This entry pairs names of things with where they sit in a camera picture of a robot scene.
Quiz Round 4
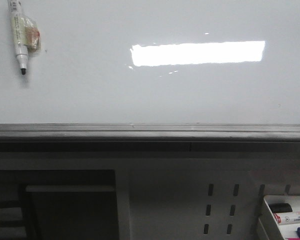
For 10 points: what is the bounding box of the white whiteboard marker with tape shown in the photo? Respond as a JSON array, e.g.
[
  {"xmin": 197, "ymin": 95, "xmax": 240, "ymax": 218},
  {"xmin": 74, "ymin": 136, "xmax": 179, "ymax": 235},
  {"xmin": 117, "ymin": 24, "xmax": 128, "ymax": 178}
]
[{"xmin": 7, "ymin": 0, "xmax": 41, "ymax": 75}]

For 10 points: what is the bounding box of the white whiteboard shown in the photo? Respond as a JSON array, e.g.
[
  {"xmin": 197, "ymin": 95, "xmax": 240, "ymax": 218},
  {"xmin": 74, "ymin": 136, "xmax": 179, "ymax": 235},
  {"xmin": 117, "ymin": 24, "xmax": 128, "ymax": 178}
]
[{"xmin": 0, "ymin": 0, "xmax": 300, "ymax": 125}]

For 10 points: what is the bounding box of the white pegboard panel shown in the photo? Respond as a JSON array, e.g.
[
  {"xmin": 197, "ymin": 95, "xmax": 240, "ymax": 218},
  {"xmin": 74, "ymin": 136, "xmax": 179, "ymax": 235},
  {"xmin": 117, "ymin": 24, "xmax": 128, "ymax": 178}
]
[{"xmin": 115, "ymin": 165, "xmax": 300, "ymax": 240}]

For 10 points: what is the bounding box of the dark shelf unit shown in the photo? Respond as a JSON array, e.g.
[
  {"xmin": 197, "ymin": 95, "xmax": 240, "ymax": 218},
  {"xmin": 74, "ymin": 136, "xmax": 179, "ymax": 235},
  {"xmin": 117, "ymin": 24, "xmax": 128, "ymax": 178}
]
[{"xmin": 0, "ymin": 170, "xmax": 119, "ymax": 240}]

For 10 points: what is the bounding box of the black marker in bin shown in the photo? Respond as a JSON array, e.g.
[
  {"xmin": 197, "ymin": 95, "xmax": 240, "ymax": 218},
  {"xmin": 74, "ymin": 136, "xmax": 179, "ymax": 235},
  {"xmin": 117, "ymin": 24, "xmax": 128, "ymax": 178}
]
[{"xmin": 268, "ymin": 202, "xmax": 293, "ymax": 214}]

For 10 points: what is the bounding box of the white plastic storage bin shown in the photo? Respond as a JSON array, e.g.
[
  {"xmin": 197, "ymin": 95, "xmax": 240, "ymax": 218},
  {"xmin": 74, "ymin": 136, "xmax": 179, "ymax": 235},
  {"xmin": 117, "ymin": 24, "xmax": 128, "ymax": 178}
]
[{"xmin": 256, "ymin": 195, "xmax": 300, "ymax": 240}]

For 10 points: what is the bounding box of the red-capped white marker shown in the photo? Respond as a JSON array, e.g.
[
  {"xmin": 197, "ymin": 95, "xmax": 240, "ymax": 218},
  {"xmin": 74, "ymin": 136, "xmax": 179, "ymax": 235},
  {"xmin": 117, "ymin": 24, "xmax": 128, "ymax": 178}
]
[{"xmin": 273, "ymin": 211, "xmax": 300, "ymax": 225}]

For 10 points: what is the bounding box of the grey aluminium whiteboard frame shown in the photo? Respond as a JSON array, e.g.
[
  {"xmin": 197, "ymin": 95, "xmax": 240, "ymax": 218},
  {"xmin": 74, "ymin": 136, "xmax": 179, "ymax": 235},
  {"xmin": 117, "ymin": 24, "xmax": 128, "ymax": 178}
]
[{"xmin": 0, "ymin": 123, "xmax": 300, "ymax": 152}]

